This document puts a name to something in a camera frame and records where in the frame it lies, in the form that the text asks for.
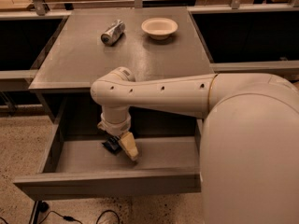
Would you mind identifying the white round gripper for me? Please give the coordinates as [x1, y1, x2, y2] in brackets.
[97, 115, 138, 161]

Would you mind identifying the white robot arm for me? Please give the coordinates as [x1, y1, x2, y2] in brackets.
[91, 67, 299, 224]

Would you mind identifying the open grey top drawer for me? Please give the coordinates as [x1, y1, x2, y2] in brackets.
[12, 96, 204, 202]

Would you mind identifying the grey cabinet with counter top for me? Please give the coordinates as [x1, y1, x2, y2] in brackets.
[30, 7, 214, 124]

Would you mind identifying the silver soda can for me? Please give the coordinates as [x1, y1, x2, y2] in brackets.
[101, 20, 125, 46]

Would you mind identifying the white paper bowl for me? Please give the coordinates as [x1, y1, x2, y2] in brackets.
[141, 18, 178, 40]

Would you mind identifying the black floor cable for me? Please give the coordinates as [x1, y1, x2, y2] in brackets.
[0, 201, 121, 224]

